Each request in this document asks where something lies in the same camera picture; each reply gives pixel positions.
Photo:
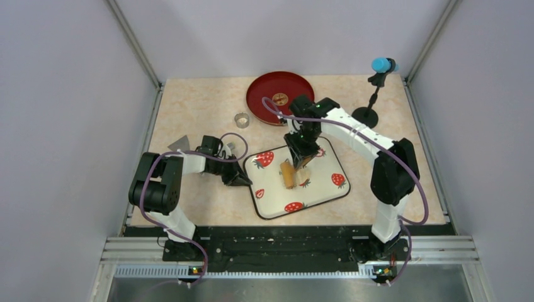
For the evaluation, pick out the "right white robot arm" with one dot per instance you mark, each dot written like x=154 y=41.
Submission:
x=395 y=171

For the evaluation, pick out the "red round lacquer plate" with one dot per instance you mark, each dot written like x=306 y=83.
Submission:
x=282 y=87

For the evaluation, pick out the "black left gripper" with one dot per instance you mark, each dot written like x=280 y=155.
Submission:
x=237 y=171

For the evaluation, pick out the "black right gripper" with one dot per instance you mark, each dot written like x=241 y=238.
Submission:
x=296 y=151

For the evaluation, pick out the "strawberry print rectangular tray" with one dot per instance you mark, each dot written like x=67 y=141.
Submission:
x=271 y=200

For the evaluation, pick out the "blue microphone on stand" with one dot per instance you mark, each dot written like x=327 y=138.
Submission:
x=382 y=66

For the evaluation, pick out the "white dough lump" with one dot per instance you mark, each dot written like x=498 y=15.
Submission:
x=302 y=177

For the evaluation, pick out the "metal dough scraper wooden handle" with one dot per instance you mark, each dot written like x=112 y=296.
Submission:
x=182 y=144

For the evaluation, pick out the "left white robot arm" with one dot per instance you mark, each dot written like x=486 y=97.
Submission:
x=156 y=185

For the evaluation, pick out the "wooden dough roller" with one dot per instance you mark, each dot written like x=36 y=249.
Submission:
x=287 y=174

